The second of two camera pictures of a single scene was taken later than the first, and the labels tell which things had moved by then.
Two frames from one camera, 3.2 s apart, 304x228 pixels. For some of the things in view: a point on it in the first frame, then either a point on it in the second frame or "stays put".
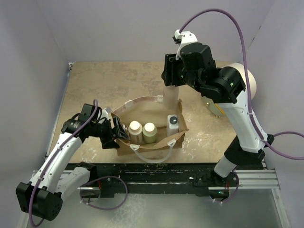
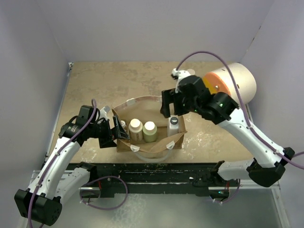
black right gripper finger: x=172 y=69 to x=169 y=96
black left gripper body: x=104 y=131 stays put
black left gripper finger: x=121 y=132 stays put
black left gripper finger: x=116 y=128 stays put
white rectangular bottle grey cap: x=172 y=127 stays put
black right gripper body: x=190 y=78 to x=185 y=105
